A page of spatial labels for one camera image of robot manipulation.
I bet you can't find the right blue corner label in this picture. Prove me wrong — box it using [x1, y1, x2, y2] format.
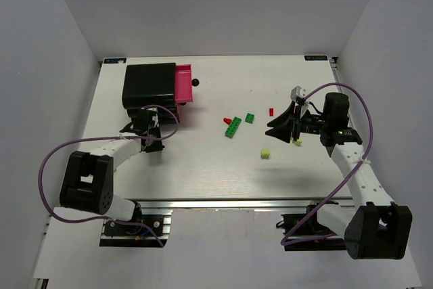
[304, 55, 328, 61]

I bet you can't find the pale yellow lego brick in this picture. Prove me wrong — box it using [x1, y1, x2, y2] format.
[260, 149, 271, 159]

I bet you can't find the pink top drawer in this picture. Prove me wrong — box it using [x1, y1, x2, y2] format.
[175, 64, 193, 104]

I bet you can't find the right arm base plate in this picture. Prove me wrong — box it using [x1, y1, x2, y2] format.
[275, 213, 346, 252]

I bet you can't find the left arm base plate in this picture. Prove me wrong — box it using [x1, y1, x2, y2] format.
[99, 210, 171, 248]

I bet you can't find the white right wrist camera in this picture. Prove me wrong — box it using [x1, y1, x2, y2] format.
[290, 86, 306, 102]

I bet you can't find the black pink drawer cabinet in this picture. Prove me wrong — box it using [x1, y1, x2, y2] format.
[122, 62, 200, 124]

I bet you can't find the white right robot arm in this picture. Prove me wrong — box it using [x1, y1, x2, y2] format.
[266, 92, 413, 260]

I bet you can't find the blue corner label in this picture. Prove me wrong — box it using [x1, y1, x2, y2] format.
[304, 55, 328, 61]
[103, 58, 127, 64]

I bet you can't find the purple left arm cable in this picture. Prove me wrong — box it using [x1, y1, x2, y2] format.
[39, 104, 180, 248]

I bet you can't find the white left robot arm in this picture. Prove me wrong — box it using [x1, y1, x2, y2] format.
[60, 108, 164, 223]

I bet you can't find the small green square lego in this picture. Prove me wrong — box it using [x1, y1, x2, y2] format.
[245, 113, 255, 124]

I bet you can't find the long green lego brick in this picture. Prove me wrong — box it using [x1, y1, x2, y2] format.
[225, 116, 242, 139]

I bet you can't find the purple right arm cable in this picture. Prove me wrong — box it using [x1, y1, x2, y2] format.
[280, 82, 373, 246]

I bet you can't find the left blue corner label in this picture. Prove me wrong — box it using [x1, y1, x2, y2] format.
[103, 58, 127, 64]

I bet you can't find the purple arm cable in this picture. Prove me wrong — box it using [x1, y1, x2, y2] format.
[280, 82, 373, 246]
[39, 104, 180, 248]

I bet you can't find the red wedge lego piece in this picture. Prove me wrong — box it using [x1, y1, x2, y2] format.
[223, 118, 232, 125]

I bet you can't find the aluminium table frame rail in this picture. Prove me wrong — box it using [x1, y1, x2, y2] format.
[60, 57, 385, 212]

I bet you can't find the pale yellow studded lego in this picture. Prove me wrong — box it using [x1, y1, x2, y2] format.
[292, 138, 302, 147]

